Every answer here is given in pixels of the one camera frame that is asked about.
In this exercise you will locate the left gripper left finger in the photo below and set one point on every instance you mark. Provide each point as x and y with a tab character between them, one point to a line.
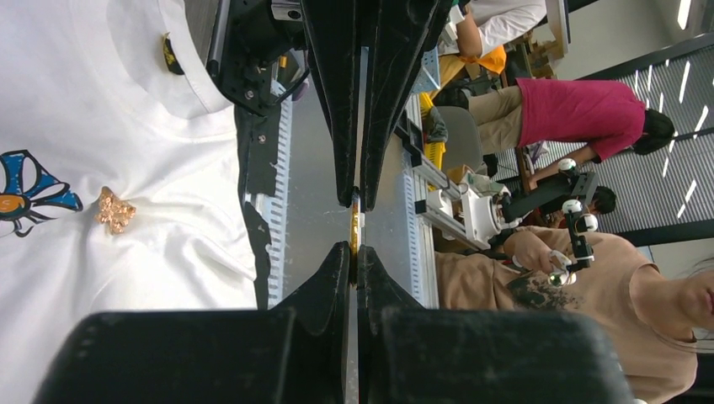
294	352

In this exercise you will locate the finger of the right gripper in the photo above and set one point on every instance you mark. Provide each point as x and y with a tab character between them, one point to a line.
398	34
332	37

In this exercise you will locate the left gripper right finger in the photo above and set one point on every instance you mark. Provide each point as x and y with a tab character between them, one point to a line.
411	354

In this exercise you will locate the round gold coin brooch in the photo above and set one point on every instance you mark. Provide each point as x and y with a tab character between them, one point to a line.
355	225

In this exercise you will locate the gold leaf brooch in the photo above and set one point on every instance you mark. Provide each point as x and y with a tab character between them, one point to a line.
113	213

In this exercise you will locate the white t-shirt with daisy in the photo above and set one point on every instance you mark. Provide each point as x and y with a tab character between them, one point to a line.
119	175

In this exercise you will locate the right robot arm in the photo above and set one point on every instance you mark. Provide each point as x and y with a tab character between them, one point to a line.
363	58

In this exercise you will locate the light blue plastic basket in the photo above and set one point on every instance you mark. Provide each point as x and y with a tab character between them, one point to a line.
428	78

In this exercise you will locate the person in white shirt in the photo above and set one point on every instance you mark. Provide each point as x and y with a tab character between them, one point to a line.
487	24

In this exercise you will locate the person in magenta shirt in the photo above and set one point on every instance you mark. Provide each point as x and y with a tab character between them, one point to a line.
604	117

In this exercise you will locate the person in beige shirt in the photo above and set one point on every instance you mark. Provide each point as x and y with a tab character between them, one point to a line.
651	320

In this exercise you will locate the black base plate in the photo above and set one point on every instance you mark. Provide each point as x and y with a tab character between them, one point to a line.
257	153

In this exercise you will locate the white perforated cable duct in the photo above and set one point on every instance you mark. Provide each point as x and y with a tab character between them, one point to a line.
275	208

